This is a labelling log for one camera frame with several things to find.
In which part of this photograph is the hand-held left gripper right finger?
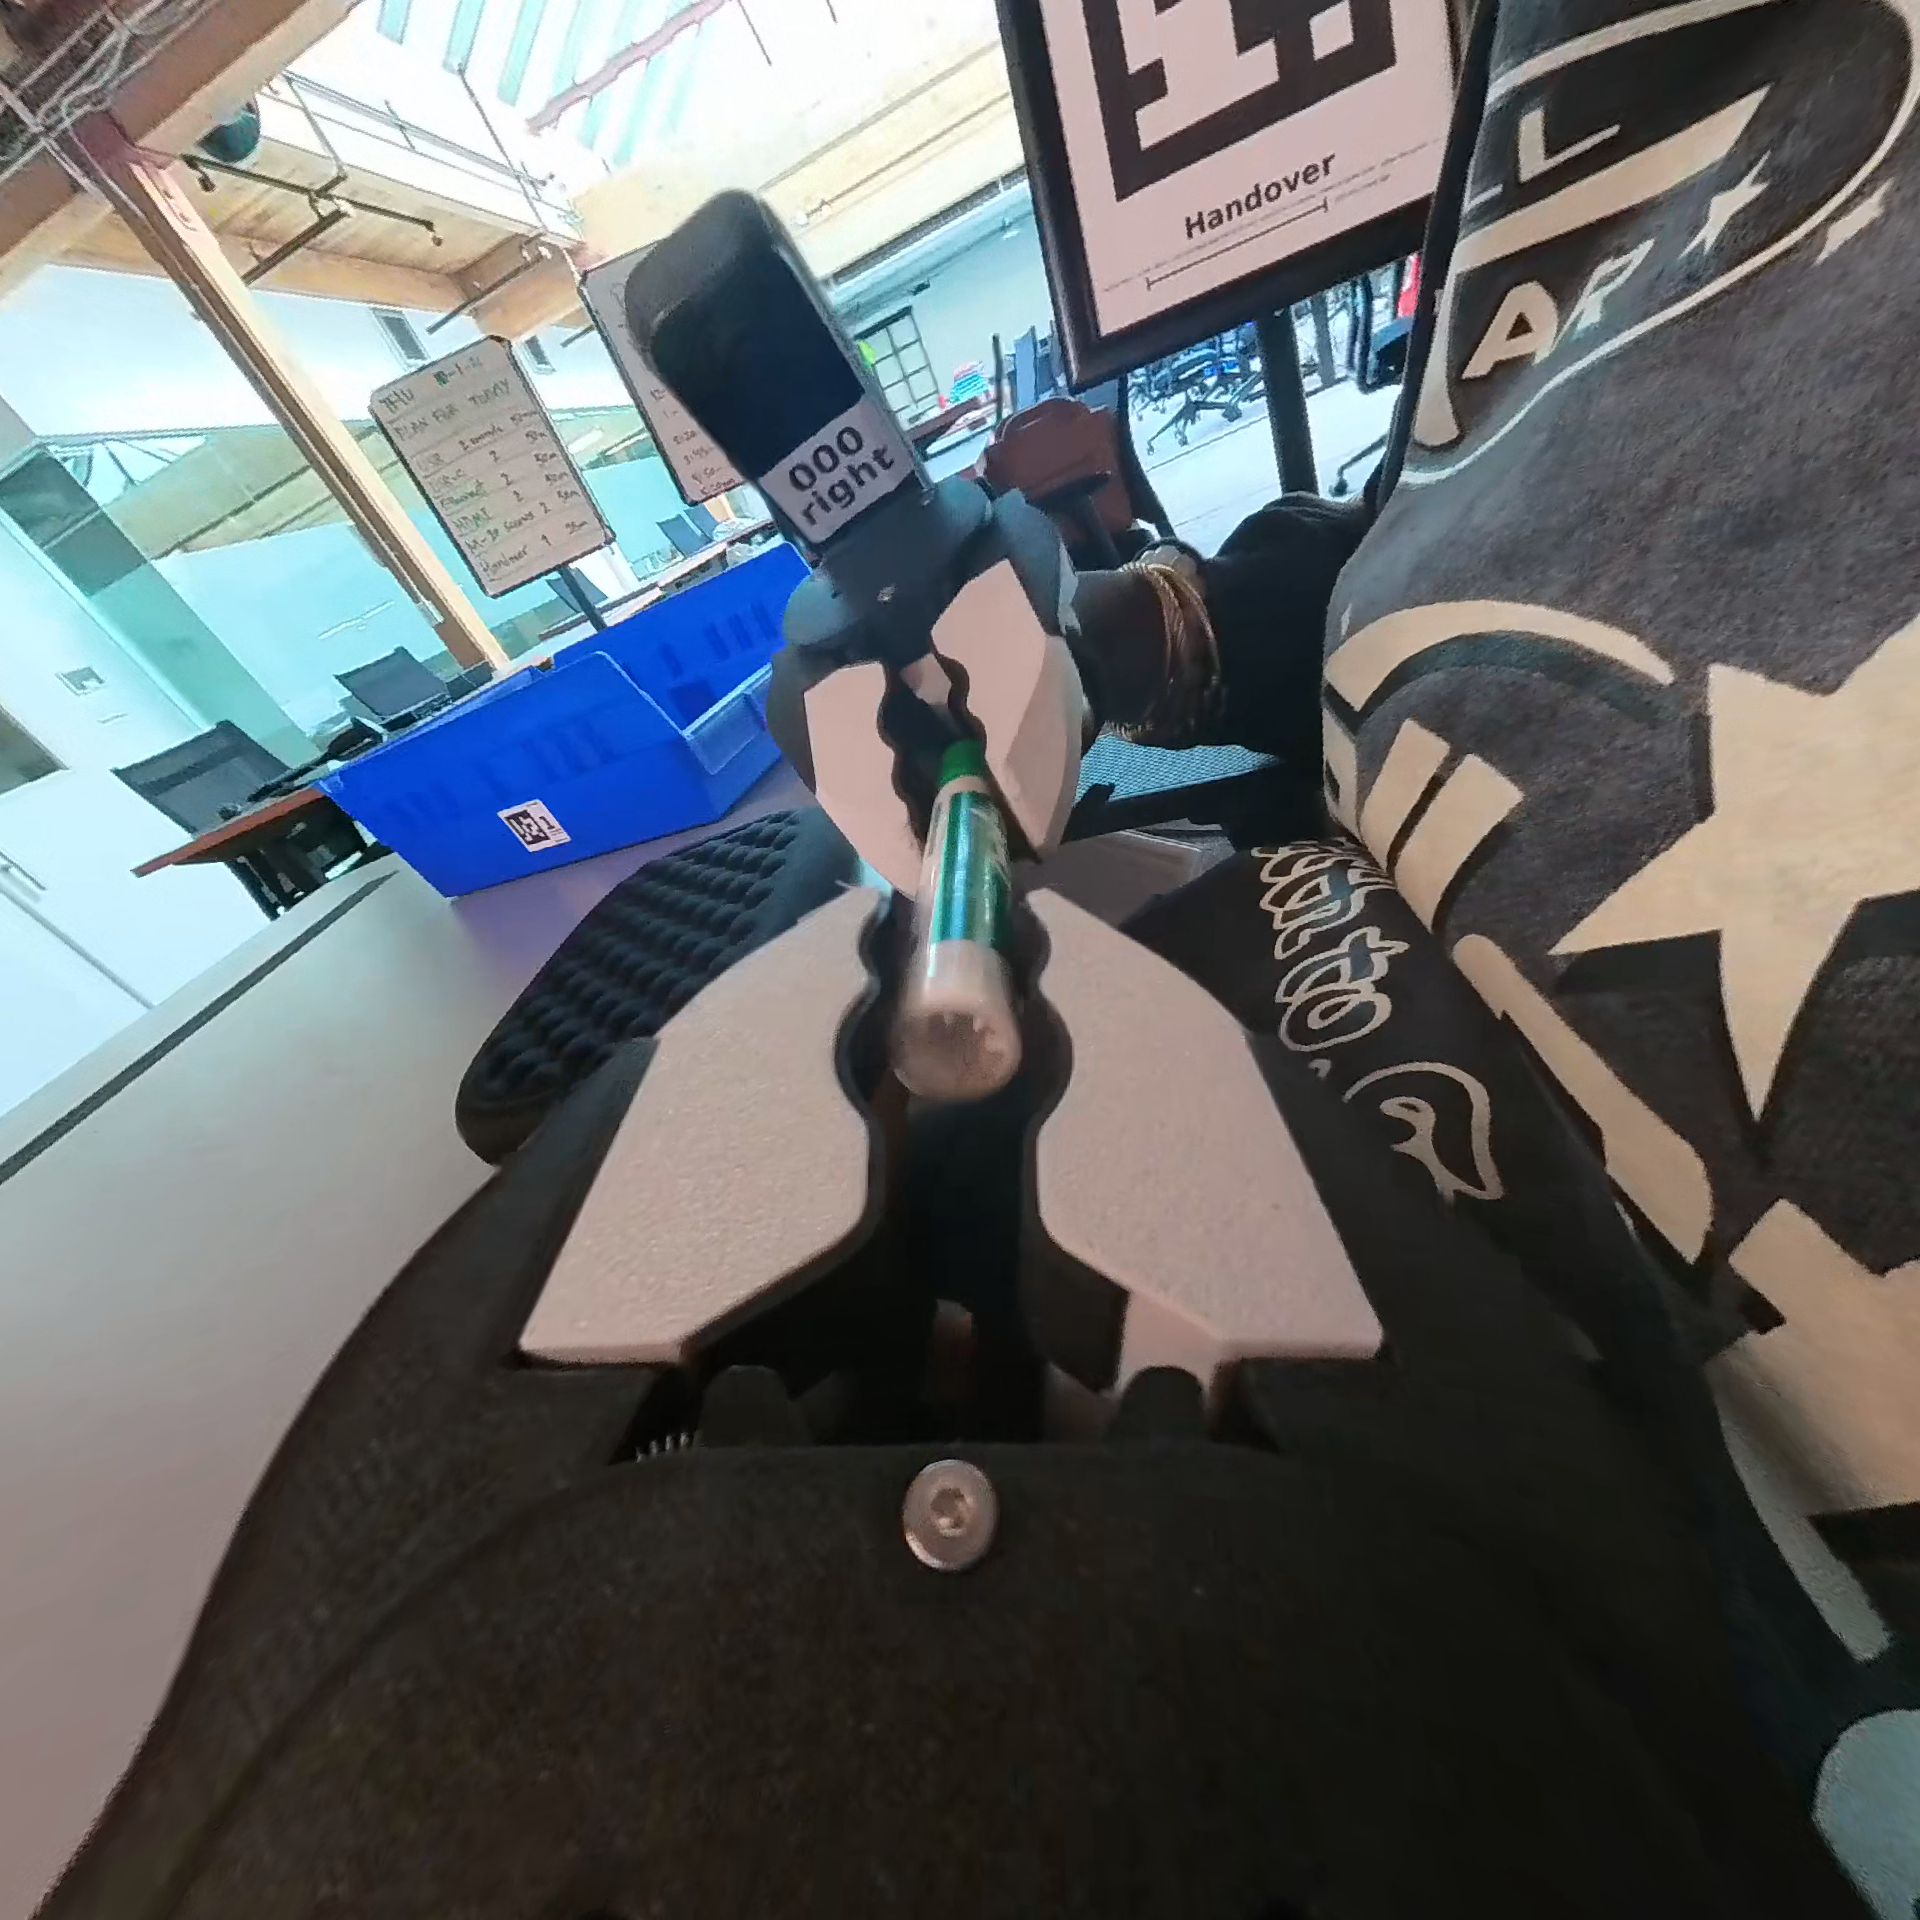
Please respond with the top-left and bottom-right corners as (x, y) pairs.
(1014, 886), (1392, 1412)

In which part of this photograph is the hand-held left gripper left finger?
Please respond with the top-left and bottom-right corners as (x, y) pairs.
(521, 886), (908, 1388)

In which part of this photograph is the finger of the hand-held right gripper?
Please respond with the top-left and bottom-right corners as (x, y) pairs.
(804, 636), (950, 899)
(917, 563), (1093, 859)

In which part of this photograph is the green white marker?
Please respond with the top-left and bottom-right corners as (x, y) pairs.
(886, 736), (1033, 1103)

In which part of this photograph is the blue plastic bin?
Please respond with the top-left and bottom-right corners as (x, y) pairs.
(587, 540), (817, 728)
(318, 642), (792, 899)

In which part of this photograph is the person's right forearm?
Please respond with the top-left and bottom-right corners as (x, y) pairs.
(1195, 491), (1388, 758)

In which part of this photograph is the person's right hand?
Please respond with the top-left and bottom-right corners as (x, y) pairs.
(1057, 558), (1161, 744)

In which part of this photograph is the written whiteboard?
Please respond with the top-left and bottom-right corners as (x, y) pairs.
(367, 334), (620, 599)
(577, 240), (756, 510)

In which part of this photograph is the black dimpled pad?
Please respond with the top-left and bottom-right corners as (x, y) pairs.
(454, 804), (878, 1170)

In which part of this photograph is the brown leather chair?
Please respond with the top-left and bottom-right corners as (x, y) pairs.
(984, 395), (1167, 572)

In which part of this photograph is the printed marker sign board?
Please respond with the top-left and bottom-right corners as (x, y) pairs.
(996, 0), (1479, 390)

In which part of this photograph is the black chair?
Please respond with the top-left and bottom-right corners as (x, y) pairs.
(114, 719), (385, 920)

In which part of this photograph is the wooden support post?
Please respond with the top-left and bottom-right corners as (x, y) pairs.
(55, 113), (512, 678)

